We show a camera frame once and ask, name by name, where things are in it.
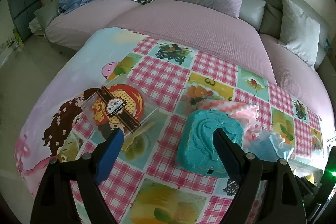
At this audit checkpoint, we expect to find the dark cabinet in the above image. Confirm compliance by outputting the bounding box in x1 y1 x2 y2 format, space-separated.
7 0 42 42

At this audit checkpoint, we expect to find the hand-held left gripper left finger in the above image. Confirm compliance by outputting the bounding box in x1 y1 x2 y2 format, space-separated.
30 129 124 224

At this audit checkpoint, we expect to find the light grey cushion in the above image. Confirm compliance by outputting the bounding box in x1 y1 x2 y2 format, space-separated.
278 0 321 69

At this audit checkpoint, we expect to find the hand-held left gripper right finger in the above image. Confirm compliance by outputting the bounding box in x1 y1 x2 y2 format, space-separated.
213 128 307 224

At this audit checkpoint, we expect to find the printed checked tablecloth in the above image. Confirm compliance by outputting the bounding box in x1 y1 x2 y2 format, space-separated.
14 27 331 224

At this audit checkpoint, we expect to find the small wooden fork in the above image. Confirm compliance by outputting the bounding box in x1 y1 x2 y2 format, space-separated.
122 122 156 152

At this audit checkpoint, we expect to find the pink sofa cover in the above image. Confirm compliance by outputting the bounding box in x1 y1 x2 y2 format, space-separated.
45 0 330 119

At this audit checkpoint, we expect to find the light blue cloth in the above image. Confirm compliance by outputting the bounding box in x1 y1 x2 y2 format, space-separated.
247 131 294 161

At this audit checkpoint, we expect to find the white tray with teal rim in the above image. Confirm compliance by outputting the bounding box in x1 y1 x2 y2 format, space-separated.
289 154 327 188

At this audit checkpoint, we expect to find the teal plastic toy box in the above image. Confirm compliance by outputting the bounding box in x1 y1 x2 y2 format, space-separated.
175 109 246 179

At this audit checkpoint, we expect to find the clear plastic bag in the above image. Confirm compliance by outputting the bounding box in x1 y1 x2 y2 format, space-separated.
28 18 44 34

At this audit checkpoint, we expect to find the pink checked cloth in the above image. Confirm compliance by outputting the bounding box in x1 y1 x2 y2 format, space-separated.
197 99 260 146

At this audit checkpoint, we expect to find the clear box with brown ribbon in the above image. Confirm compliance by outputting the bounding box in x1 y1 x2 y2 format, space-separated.
80 84 162 151

